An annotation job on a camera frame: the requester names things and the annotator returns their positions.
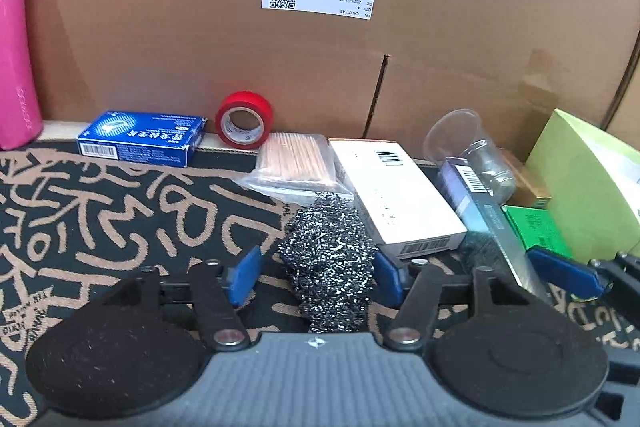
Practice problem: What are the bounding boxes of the steel wool scrubber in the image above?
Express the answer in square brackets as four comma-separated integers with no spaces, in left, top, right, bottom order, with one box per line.
[278,192,378,333]

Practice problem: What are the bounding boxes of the silver dark green box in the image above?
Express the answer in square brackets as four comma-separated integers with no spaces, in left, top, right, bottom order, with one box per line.
[438,157,550,303]

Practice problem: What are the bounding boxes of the bag of cotton swabs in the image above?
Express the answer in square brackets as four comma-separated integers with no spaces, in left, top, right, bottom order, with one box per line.
[235,132,354,207]

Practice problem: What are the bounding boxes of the blue box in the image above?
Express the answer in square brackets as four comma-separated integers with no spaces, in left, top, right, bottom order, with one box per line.
[76,110,207,168]

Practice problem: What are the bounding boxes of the large brown cardboard box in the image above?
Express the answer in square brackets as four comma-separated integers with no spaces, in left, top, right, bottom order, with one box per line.
[26,0,639,156]

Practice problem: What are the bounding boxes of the bronze cosmetic box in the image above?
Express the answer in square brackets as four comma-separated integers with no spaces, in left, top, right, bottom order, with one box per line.
[498,147,551,209]

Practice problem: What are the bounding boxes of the clear plastic cup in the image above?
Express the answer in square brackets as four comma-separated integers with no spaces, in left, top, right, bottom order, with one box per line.
[423,108,484,165]

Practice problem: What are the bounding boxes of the red tape roll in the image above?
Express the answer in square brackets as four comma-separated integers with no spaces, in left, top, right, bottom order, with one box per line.
[215,91,273,150]

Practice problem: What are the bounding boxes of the light green open box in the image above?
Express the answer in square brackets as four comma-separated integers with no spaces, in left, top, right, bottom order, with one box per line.
[525,109,640,262]

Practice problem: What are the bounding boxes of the black letter-pattern mat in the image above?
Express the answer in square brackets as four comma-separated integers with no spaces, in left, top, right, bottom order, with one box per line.
[1,144,639,426]

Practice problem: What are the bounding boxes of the pink thermos bottle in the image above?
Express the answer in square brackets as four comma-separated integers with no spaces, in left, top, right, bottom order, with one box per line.
[0,0,43,150]

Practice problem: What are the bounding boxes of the narrow green box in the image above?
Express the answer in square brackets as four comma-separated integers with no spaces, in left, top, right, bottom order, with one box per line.
[502,205,572,258]

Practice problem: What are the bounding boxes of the long white medicine box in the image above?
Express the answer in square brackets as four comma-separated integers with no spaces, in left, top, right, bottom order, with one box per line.
[329,139,466,260]

